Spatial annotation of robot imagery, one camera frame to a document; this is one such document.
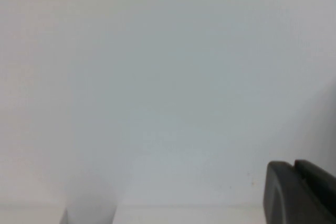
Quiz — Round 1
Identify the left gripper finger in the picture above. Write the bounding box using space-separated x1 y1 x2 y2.
264 158 336 224

